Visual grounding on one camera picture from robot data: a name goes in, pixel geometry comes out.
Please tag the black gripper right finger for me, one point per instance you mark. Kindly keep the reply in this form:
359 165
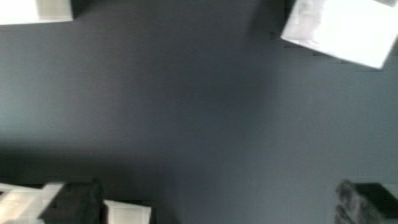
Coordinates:
366 204

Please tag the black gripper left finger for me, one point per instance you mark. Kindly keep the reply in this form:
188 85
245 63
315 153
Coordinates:
76 206

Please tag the white table leg centre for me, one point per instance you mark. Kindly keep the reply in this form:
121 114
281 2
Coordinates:
347 28

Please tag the white table leg lying left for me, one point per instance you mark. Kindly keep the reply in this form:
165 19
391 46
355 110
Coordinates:
34 11

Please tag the white U-shaped obstacle fence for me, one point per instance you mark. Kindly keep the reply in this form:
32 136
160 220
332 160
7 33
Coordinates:
23 202

